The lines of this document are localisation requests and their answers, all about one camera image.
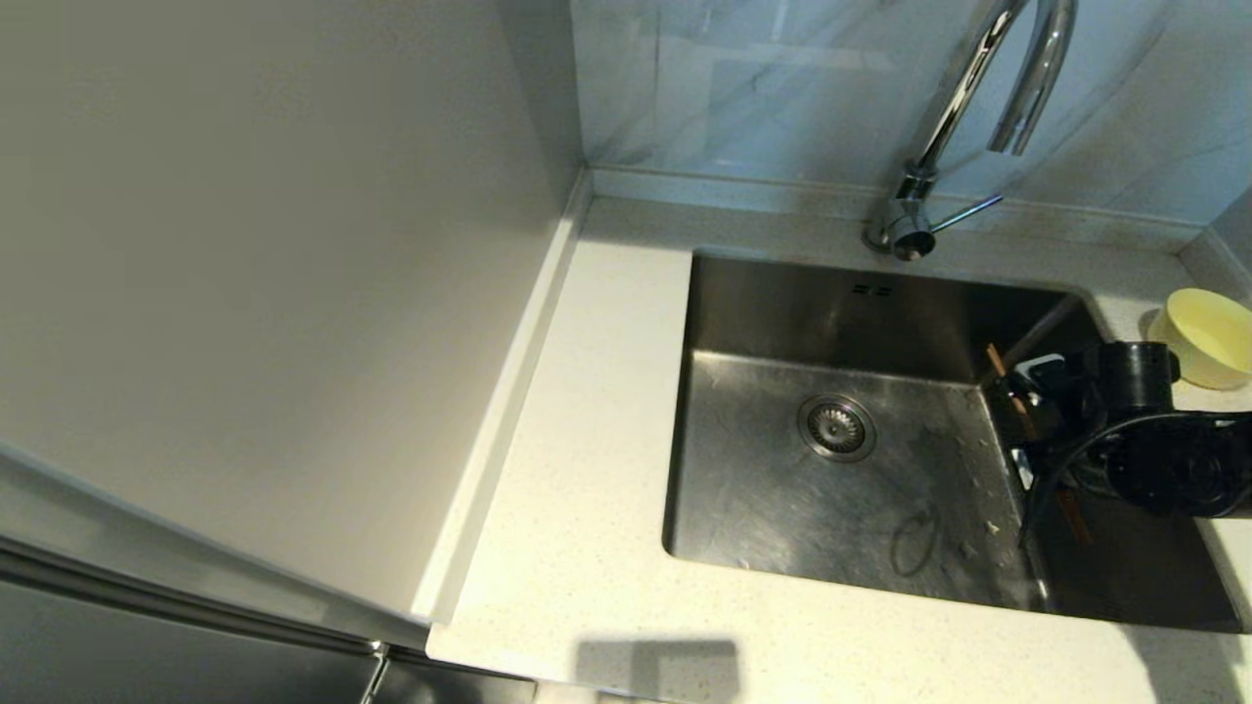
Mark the brown wooden chopstick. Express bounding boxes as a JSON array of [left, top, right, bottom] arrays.
[[985, 342, 1094, 546]]

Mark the round metal sink strainer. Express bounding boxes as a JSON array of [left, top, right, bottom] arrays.
[[796, 393, 878, 463]]

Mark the chrome gooseneck faucet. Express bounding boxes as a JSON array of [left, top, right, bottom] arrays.
[[861, 0, 1079, 262]]

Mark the yellow plastic bowl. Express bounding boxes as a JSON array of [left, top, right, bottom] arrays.
[[1146, 287, 1252, 391]]

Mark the grey tall cabinet door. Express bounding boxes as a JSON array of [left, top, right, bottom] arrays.
[[0, 575, 539, 704]]

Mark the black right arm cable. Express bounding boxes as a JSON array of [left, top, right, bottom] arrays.
[[1017, 411, 1252, 549]]

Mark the stainless steel sink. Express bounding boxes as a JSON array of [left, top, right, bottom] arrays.
[[662, 249, 1248, 635]]

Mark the beige tall cabinet side panel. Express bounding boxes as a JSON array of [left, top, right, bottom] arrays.
[[0, 0, 593, 627]]

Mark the chrome cabinet trim strip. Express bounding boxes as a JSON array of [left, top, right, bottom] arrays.
[[0, 533, 431, 658]]

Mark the chrome cabinet handle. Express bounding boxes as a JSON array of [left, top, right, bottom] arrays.
[[358, 639, 392, 704]]

